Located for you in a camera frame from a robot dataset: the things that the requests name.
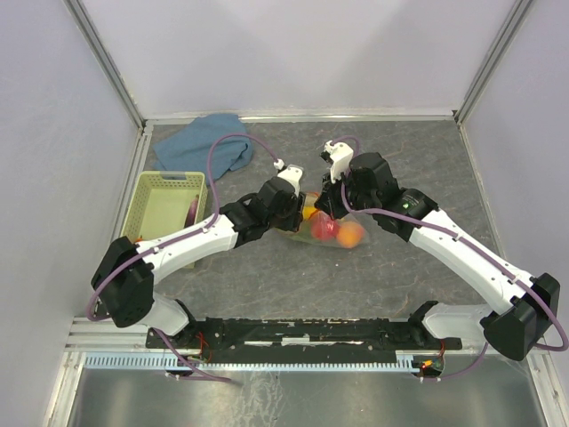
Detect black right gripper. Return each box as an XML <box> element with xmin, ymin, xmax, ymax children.
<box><xmin>314</xmin><ymin>166</ymin><xmax>378</xmax><ymax>221</ymax></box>

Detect yellow banana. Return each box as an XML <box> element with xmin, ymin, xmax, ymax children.
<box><xmin>301</xmin><ymin>205</ymin><xmax>318</xmax><ymax>221</ymax></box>

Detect green lettuce leaves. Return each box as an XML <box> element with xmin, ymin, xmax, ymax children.
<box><xmin>282</xmin><ymin>226</ymin><xmax>321</xmax><ymax>245</ymax></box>

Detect clear zip top bag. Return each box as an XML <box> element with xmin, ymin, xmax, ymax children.
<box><xmin>276</xmin><ymin>192</ymin><xmax>369</xmax><ymax>249</ymax></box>

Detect red apple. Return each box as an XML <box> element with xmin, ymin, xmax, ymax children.
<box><xmin>310</xmin><ymin>211</ymin><xmax>340</xmax><ymax>242</ymax></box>

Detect orange peach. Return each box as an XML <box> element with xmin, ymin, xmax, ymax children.
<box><xmin>336</xmin><ymin>222</ymin><xmax>365</xmax><ymax>249</ymax></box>

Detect purple eggplant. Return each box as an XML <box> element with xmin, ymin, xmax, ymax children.
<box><xmin>184</xmin><ymin>195</ymin><xmax>199</xmax><ymax>228</ymax></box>

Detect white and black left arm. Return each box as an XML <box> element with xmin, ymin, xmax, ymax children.
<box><xmin>92</xmin><ymin>166</ymin><xmax>304</xmax><ymax>347</ymax></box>

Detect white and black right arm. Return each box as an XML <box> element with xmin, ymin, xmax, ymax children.
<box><xmin>316</xmin><ymin>143</ymin><xmax>568</xmax><ymax>361</ymax></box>

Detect blue cloth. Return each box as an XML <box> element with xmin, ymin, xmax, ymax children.
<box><xmin>153</xmin><ymin>114</ymin><xmax>253</xmax><ymax>181</ymax></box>

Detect pale green perforated basket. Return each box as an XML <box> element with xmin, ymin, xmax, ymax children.
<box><xmin>120</xmin><ymin>171</ymin><xmax>208</xmax><ymax>243</ymax></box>

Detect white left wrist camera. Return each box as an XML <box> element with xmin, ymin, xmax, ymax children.
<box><xmin>273</xmin><ymin>158</ymin><xmax>304</xmax><ymax>196</ymax></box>

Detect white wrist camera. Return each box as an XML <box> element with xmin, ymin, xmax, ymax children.
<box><xmin>273</xmin><ymin>158</ymin><xmax>304</xmax><ymax>196</ymax></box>
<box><xmin>320</xmin><ymin>141</ymin><xmax>354</xmax><ymax>183</ymax></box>

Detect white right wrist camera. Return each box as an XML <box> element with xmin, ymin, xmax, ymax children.
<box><xmin>320</xmin><ymin>141</ymin><xmax>354</xmax><ymax>183</ymax></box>

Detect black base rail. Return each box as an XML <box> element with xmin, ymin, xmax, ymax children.
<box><xmin>171</xmin><ymin>318</ymin><xmax>462</xmax><ymax>365</ymax></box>

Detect light blue cable duct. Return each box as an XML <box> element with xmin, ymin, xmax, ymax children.
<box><xmin>83</xmin><ymin>350</ymin><xmax>423</xmax><ymax>371</ymax></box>

